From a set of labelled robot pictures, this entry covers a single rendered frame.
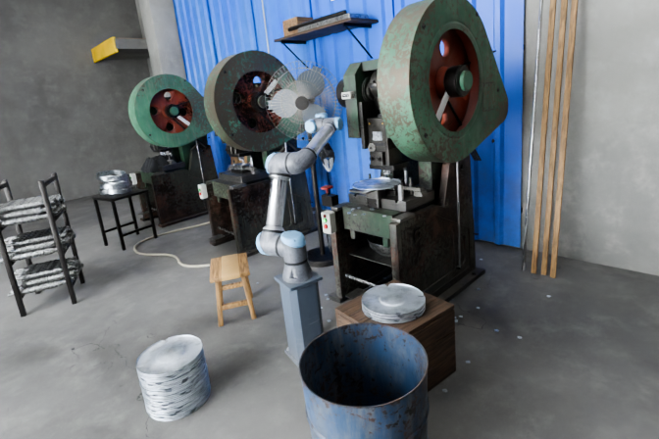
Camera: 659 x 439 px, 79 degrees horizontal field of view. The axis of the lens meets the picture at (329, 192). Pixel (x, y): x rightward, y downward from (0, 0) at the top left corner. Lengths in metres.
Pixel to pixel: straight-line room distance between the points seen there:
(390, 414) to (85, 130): 7.61
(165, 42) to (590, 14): 5.76
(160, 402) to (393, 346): 1.08
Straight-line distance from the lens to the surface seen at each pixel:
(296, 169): 2.02
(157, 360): 2.10
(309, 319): 2.10
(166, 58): 7.08
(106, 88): 8.44
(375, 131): 2.39
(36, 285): 3.67
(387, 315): 1.79
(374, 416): 1.28
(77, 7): 8.59
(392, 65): 1.89
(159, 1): 7.24
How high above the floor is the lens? 1.32
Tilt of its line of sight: 14 degrees down
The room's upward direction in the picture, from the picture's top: 6 degrees counter-clockwise
